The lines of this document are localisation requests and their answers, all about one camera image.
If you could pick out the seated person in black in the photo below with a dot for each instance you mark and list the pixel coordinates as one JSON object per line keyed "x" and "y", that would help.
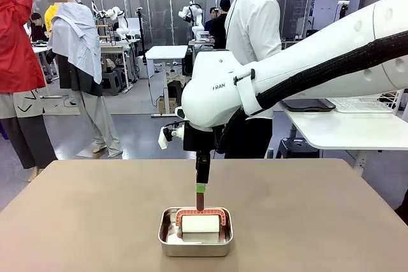
{"x": 38, "y": 28}

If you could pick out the pink lint roller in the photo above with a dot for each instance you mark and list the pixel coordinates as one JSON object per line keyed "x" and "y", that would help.
{"x": 200, "y": 202}

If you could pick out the stainless steel rectangular container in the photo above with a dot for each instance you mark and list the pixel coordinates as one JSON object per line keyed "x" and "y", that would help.
{"x": 191, "y": 249}

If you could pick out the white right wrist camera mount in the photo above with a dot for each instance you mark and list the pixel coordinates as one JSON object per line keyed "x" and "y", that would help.
{"x": 165, "y": 136}

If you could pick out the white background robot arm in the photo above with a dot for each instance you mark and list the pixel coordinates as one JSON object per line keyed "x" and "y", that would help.
{"x": 194, "y": 18}
{"x": 121, "y": 25}

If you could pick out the white standing desk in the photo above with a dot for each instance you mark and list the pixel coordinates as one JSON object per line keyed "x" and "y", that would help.
{"x": 165, "y": 53}

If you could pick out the person in black cap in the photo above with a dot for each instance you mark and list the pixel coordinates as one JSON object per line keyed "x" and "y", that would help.
{"x": 224, "y": 26}

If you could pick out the dark brown serving tray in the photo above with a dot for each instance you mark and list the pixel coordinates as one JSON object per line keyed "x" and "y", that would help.
{"x": 306, "y": 104}

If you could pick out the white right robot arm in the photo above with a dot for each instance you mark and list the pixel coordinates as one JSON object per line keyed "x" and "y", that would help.
{"x": 303, "y": 61}

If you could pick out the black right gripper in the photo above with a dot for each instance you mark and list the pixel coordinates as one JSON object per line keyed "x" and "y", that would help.
{"x": 194, "y": 138}

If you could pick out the grey plastic stool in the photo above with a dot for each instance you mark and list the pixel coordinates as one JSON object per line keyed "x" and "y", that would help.
{"x": 113, "y": 82}

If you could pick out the cardboard box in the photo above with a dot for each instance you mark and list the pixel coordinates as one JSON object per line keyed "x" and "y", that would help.
{"x": 166, "y": 105}

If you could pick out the black stool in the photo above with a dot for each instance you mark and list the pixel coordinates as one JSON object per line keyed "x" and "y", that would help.
{"x": 296, "y": 149}

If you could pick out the person in white shirt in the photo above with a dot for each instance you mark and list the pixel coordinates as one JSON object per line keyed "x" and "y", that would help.
{"x": 255, "y": 23}

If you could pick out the person in yellow jacket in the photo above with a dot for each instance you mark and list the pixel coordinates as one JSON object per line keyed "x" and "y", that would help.
{"x": 50, "y": 18}

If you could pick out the white side table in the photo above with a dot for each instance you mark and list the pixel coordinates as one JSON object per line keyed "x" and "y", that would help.
{"x": 350, "y": 132}

